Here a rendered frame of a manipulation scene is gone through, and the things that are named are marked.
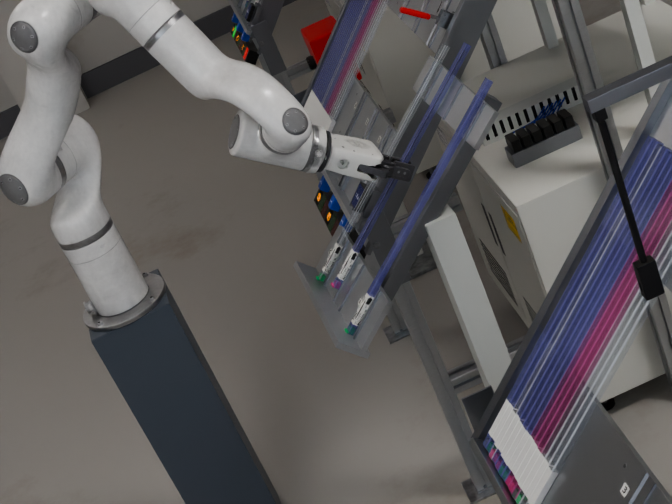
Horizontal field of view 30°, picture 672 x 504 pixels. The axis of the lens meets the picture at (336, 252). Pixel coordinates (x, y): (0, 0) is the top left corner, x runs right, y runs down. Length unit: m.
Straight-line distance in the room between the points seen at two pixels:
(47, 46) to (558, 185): 1.07
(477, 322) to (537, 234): 0.34
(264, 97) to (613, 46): 1.28
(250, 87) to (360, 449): 1.32
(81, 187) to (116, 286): 0.22
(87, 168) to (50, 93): 0.26
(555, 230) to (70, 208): 1.00
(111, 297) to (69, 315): 1.80
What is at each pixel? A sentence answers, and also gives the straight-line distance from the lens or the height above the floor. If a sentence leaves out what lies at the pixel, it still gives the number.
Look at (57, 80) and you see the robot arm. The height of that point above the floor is 1.25.
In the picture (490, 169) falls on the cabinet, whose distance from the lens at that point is 2.78.
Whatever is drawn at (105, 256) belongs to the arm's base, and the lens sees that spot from 2.61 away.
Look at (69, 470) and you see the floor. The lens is 3.66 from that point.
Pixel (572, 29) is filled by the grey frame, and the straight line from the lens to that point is 2.47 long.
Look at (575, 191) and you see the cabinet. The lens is 2.65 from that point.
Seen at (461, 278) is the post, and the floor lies 0.68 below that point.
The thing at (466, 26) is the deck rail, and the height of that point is 1.02.
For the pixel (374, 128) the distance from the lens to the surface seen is 2.66.
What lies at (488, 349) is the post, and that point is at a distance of 2.43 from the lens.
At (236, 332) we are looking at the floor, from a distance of 3.85.
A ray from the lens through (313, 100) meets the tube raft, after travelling 3.07.
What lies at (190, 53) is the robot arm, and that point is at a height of 1.26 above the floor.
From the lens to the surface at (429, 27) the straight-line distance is 2.57.
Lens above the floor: 1.89
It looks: 28 degrees down
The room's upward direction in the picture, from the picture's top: 24 degrees counter-clockwise
